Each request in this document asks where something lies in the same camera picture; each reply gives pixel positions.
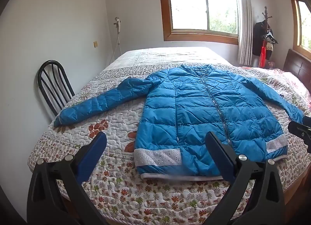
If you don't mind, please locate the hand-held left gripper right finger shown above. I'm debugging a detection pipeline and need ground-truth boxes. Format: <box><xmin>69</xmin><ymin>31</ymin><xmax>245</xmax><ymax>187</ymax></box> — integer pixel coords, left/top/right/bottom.
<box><xmin>205</xmin><ymin>131</ymin><xmax>285</xmax><ymax>225</ymax></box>

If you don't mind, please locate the floral quilted bedspread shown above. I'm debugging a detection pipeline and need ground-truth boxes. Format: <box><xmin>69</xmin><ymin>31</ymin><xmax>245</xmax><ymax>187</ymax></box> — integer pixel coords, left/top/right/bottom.
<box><xmin>27</xmin><ymin>47</ymin><xmax>311</xmax><ymax>225</ymax></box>

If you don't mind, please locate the narrow wooden framed window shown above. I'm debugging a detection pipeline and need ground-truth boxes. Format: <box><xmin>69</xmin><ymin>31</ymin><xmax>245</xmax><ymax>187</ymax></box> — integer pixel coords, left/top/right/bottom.
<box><xmin>281</xmin><ymin>0</ymin><xmax>311</xmax><ymax>53</ymax></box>

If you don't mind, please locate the wooden coat rack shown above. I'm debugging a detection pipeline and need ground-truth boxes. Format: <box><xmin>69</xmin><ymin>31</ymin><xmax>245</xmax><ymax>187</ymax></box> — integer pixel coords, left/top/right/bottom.
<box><xmin>262</xmin><ymin>6</ymin><xmax>271</xmax><ymax>36</ymax></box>

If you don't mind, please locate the black hanging garment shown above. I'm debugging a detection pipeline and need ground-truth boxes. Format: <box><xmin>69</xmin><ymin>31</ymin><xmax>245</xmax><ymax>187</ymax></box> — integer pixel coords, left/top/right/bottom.
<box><xmin>252</xmin><ymin>21</ymin><xmax>274</xmax><ymax>57</ymax></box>

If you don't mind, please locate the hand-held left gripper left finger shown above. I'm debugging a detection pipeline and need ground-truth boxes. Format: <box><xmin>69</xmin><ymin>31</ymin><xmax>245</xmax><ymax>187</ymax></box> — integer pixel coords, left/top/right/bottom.
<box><xmin>27</xmin><ymin>131</ymin><xmax>107</xmax><ymax>225</ymax></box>

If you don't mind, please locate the clothes hanger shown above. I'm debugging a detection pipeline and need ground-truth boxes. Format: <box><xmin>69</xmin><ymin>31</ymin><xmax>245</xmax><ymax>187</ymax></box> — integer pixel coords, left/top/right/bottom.
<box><xmin>262</xmin><ymin>30</ymin><xmax>279</xmax><ymax>44</ymax></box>

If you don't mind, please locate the white curtain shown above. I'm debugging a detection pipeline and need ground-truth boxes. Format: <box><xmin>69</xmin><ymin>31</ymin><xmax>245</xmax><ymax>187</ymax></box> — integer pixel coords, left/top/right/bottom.
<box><xmin>237</xmin><ymin>0</ymin><xmax>254</xmax><ymax>65</ymax></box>

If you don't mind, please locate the blue puffer jacket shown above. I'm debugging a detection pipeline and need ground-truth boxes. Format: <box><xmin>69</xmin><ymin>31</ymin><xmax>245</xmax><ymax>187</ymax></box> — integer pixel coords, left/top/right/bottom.
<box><xmin>53</xmin><ymin>63</ymin><xmax>305</xmax><ymax>182</ymax></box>

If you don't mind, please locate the red hanging garment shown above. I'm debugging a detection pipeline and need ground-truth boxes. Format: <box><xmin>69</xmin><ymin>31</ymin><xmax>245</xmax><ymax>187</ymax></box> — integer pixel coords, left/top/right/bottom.
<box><xmin>259</xmin><ymin>41</ymin><xmax>267</xmax><ymax>66</ymax></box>

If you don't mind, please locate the white cable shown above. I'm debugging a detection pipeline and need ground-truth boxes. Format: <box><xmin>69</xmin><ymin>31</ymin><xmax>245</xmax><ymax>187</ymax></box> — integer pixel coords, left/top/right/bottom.
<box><xmin>110</xmin><ymin>31</ymin><xmax>122</xmax><ymax>64</ymax></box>

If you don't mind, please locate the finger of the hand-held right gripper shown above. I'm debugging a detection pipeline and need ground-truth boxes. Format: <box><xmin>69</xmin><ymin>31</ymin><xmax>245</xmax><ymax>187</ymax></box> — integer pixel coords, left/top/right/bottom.
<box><xmin>288</xmin><ymin>116</ymin><xmax>311</xmax><ymax>154</ymax></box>

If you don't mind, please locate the black metal chair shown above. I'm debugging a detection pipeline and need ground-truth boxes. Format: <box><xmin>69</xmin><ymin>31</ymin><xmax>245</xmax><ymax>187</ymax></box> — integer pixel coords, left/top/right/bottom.
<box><xmin>38</xmin><ymin>60</ymin><xmax>76</xmax><ymax>117</ymax></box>

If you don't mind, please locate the dark wooden headboard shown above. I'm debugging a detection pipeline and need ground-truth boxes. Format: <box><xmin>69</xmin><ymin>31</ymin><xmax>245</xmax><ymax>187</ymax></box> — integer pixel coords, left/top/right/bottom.
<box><xmin>283</xmin><ymin>49</ymin><xmax>311</xmax><ymax>80</ymax></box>

